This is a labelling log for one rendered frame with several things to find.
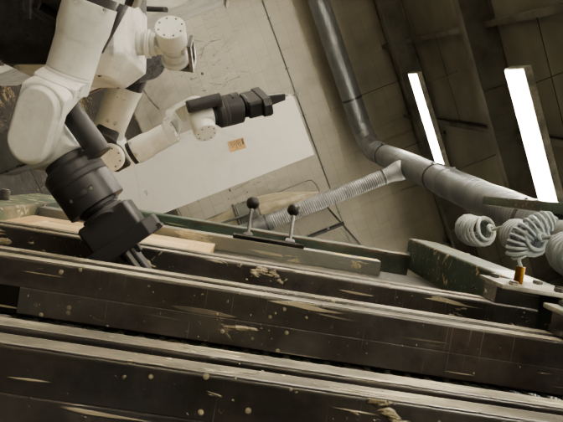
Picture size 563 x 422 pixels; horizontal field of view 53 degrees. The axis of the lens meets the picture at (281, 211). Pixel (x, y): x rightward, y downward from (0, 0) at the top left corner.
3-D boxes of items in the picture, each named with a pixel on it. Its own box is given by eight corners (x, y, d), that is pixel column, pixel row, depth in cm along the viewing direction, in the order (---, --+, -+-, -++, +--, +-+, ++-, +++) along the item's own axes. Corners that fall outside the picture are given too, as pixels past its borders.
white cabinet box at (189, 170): (92, 167, 561) (285, 93, 565) (116, 220, 575) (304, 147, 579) (77, 177, 502) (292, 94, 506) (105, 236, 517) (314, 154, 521)
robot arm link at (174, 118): (217, 126, 159) (175, 149, 159) (206, 104, 163) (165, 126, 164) (209, 113, 153) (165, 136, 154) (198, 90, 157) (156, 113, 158)
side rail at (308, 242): (69, 232, 184) (74, 198, 183) (400, 284, 190) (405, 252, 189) (63, 234, 178) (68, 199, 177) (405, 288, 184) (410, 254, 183)
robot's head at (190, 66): (161, 25, 127) (194, 30, 127) (166, 52, 135) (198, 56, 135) (154, 46, 124) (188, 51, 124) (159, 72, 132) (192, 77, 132)
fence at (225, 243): (43, 219, 158) (45, 205, 158) (374, 272, 164) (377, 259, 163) (36, 221, 153) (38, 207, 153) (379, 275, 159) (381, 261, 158)
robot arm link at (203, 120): (234, 136, 161) (195, 146, 157) (220, 110, 166) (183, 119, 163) (235, 109, 151) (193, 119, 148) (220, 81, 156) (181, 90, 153)
